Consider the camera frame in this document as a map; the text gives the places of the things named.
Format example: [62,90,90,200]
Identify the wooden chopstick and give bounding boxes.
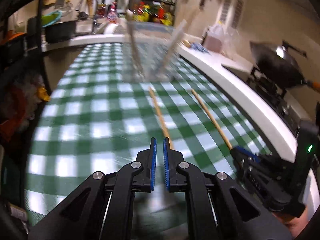
[156,20,188,75]
[191,89,233,150]
[125,9,144,77]
[149,87,174,147]

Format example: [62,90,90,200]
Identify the chrome kitchen faucet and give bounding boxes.
[75,0,100,34]

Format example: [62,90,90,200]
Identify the person right hand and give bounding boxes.
[273,207,309,238]

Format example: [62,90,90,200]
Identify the black gas stove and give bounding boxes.
[224,66,319,136]

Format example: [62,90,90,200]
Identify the green checkered tablecloth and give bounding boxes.
[24,43,269,239]

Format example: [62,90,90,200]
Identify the blue rag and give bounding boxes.
[190,42,209,54]

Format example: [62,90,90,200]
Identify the plastic oil jug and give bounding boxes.
[203,23,225,53]

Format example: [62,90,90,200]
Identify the clear plastic utensil holder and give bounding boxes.
[121,21,182,82]

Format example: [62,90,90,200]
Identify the black shelf unit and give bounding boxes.
[1,0,52,94]

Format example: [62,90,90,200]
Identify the white dish in sink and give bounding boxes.
[95,22,120,35]

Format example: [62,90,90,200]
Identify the black spice rack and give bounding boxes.
[133,0,177,26]

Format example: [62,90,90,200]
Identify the black cooking pot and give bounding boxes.
[44,20,77,44]

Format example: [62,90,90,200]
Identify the pink dish soap bottle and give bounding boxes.
[106,2,118,23]

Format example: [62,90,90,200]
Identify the green and blue basins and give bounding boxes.
[41,10,62,28]

